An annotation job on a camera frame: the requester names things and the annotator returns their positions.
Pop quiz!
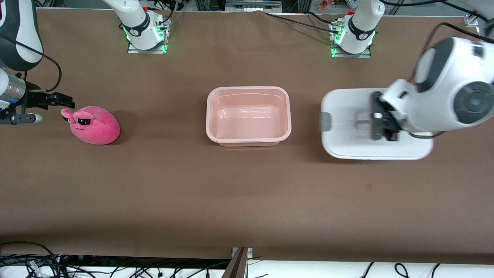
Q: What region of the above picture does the pink plush toy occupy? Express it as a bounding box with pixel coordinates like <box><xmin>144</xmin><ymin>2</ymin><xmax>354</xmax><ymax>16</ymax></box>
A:
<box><xmin>61</xmin><ymin>105</ymin><xmax>121</xmax><ymax>146</ymax></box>

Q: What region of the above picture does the pink plastic box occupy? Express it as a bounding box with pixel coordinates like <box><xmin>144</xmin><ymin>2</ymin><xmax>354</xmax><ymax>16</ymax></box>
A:
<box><xmin>206</xmin><ymin>86</ymin><xmax>292</xmax><ymax>147</ymax></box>

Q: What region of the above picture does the brown table cover sheet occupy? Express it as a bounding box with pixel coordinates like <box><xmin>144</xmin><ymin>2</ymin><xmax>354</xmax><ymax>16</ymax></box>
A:
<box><xmin>0</xmin><ymin>8</ymin><xmax>494</xmax><ymax>265</ymax></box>

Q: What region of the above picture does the silver equipment chassis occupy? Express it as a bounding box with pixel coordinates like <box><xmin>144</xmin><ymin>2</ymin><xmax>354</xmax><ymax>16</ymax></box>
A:
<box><xmin>225</xmin><ymin>0</ymin><xmax>283</xmax><ymax>11</ymax></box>

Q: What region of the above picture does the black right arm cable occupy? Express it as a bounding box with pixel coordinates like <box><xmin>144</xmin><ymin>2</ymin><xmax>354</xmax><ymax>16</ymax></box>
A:
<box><xmin>0</xmin><ymin>33</ymin><xmax>63</xmax><ymax>94</ymax></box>

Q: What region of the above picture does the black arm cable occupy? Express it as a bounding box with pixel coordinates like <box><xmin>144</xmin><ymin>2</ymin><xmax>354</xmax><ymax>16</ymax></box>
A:
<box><xmin>405</xmin><ymin>21</ymin><xmax>494</xmax><ymax>139</ymax></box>
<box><xmin>0</xmin><ymin>33</ymin><xmax>63</xmax><ymax>94</ymax></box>

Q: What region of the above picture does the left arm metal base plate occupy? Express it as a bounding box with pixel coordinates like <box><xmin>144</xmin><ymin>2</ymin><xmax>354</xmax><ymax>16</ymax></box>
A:
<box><xmin>331</xmin><ymin>19</ymin><xmax>372</xmax><ymax>58</ymax></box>

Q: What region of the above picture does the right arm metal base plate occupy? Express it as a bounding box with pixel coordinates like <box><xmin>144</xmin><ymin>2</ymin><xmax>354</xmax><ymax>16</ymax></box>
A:
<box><xmin>127</xmin><ymin>17</ymin><xmax>169</xmax><ymax>54</ymax></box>

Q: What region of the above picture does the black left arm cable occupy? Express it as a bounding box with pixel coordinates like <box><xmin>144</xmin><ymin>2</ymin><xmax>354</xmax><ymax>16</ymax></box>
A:
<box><xmin>405</xmin><ymin>21</ymin><xmax>494</xmax><ymax>139</ymax></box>

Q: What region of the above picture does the short black cable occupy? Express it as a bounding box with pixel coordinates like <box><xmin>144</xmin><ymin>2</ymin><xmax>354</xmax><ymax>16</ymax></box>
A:
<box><xmin>305</xmin><ymin>11</ymin><xmax>334</xmax><ymax>24</ymax></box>

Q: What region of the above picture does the long black cable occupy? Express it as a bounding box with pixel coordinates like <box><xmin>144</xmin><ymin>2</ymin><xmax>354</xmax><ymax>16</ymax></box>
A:
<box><xmin>264</xmin><ymin>12</ymin><xmax>342</xmax><ymax>35</ymax></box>

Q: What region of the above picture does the black looped cable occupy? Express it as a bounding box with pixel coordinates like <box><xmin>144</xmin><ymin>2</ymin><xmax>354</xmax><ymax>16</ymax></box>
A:
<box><xmin>0</xmin><ymin>241</ymin><xmax>58</xmax><ymax>267</ymax></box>

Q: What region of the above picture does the small aluminium bracket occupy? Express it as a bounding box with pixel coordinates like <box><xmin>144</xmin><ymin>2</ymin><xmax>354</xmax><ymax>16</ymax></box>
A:
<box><xmin>231</xmin><ymin>247</ymin><xmax>253</xmax><ymax>267</ymax></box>

